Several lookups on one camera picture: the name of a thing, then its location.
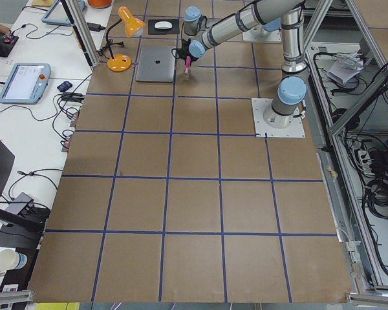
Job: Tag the white paper cup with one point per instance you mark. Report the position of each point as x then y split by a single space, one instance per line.
12 260

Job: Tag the aluminium frame post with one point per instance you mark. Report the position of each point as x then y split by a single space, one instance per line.
81 29

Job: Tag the grey usb hub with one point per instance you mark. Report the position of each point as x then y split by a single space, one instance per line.
19 203

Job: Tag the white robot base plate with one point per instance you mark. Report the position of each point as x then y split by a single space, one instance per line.
267 124

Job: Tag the black monitor stand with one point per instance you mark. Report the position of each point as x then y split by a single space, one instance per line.
22 222

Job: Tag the silver apple laptop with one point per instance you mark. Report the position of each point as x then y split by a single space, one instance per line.
156 64

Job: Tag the crumpled white papers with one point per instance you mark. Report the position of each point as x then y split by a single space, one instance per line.
345 67

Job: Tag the black mousepad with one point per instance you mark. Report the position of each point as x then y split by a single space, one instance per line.
152 31

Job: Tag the white power strip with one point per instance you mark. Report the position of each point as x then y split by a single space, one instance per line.
364 160

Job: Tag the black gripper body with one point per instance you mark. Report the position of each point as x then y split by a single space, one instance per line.
185 51

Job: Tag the white computer mouse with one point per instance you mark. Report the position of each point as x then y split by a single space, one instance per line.
163 25

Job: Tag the blue teach pendant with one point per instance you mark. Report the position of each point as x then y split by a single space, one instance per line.
56 15
26 83

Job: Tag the pink highlighter pen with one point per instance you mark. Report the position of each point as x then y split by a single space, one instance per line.
187 65

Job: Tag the orange round object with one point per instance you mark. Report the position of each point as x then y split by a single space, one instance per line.
99 4

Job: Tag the blue teach pendant near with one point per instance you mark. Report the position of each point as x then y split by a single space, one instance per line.
26 83

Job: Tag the blue teach pendant far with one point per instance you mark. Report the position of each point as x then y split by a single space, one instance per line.
56 15

